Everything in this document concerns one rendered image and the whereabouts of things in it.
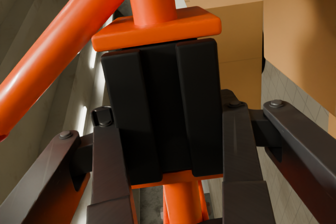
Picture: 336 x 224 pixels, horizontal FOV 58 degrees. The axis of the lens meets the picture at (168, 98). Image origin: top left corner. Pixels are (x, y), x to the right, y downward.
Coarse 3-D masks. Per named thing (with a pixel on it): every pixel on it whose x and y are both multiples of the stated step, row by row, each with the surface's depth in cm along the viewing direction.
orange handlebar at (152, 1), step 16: (144, 0) 14; (160, 0) 14; (144, 16) 14; (160, 16) 14; (176, 16) 15; (176, 192) 18; (192, 192) 18; (160, 208) 22; (176, 208) 18; (192, 208) 18; (208, 208) 22
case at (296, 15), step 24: (264, 0) 37; (288, 0) 30; (312, 0) 25; (264, 24) 39; (288, 24) 31; (312, 24) 26; (264, 48) 40; (288, 48) 32; (312, 48) 26; (288, 72) 33; (312, 72) 27; (312, 96) 28
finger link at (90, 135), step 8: (80, 136) 15; (88, 136) 15; (80, 144) 14; (88, 144) 14; (80, 152) 14; (88, 152) 14; (72, 160) 14; (80, 160) 14; (88, 160) 14; (72, 168) 14; (80, 168) 14; (88, 168) 14; (72, 176) 14
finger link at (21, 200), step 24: (48, 144) 14; (72, 144) 13; (48, 168) 12; (24, 192) 10; (48, 192) 11; (72, 192) 13; (0, 216) 9; (24, 216) 9; (48, 216) 11; (72, 216) 12
